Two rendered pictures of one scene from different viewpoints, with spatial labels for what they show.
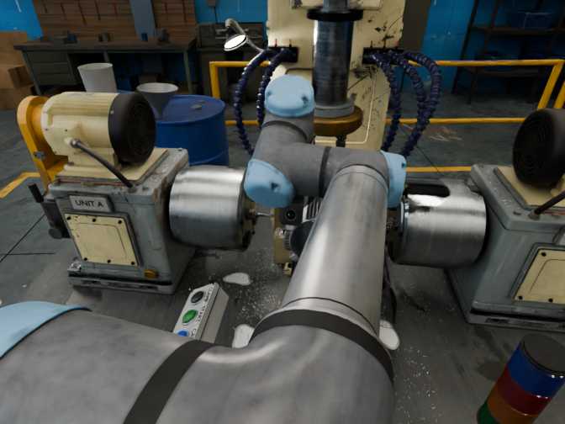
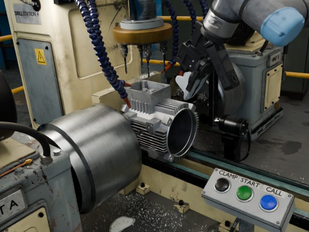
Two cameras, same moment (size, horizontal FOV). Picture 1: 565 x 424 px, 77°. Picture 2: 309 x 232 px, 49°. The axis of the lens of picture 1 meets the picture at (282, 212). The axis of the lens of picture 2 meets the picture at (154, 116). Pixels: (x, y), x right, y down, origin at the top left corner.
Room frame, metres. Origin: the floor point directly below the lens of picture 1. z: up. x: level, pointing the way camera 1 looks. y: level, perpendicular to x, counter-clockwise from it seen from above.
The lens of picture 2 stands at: (0.29, 0.73, 1.48)
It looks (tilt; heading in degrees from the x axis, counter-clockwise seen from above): 23 degrees down; 304
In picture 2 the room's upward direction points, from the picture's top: 4 degrees counter-clockwise
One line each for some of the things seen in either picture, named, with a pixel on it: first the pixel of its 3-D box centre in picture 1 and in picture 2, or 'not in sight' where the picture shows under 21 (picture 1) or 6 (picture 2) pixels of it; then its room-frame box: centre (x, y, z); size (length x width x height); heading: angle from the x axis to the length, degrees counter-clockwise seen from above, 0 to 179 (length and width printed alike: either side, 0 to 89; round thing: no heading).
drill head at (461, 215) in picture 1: (438, 223); (210, 89); (0.81, -0.44, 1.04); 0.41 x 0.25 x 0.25; 83
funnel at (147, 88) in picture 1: (161, 105); not in sight; (2.23, 0.76, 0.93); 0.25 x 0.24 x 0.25; 2
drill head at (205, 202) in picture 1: (202, 206); (70, 165); (0.89, 0.24, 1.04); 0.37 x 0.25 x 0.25; 83
